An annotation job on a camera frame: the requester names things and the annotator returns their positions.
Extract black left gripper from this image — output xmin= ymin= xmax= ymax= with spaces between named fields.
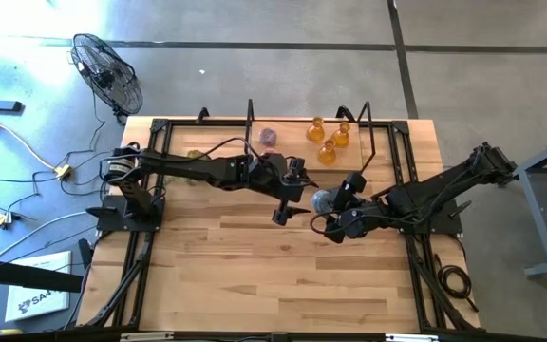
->
xmin=253 ymin=151 xmax=320 ymax=227

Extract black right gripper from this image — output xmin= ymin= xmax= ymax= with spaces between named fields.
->
xmin=322 ymin=171 xmax=379 ymax=245

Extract teal patterned bowl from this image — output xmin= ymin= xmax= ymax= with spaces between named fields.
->
xmin=311 ymin=188 xmax=335 ymax=216

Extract amber glass candlestick holder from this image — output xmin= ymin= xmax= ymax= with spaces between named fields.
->
xmin=306 ymin=116 xmax=327 ymax=144
xmin=316 ymin=139 xmax=338 ymax=166
xmin=330 ymin=121 xmax=352 ymax=149

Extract silver aluminium extrusion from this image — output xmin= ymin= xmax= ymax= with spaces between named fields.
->
xmin=120 ymin=331 xmax=176 ymax=342
xmin=385 ymin=332 xmax=440 ymax=342

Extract black floor fan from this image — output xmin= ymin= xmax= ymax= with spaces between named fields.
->
xmin=69 ymin=32 xmax=144 ymax=125

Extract white printed cardboard box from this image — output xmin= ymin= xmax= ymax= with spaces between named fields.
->
xmin=5 ymin=250 xmax=73 ymax=323

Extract thin black metal frame stand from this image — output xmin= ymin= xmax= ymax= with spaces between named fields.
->
xmin=246 ymin=98 xmax=378 ymax=175

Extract black coiled cable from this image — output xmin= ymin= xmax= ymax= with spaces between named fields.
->
xmin=434 ymin=254 xmax=480 ymax=314

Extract black aluminium rig frame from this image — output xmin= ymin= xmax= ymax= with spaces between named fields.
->
xmin=76 ymin=116 xmax=483 ymax=342

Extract grey metal desk frame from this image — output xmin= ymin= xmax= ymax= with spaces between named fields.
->
xmin=513 ymin=131 xmax=547 ymax=279

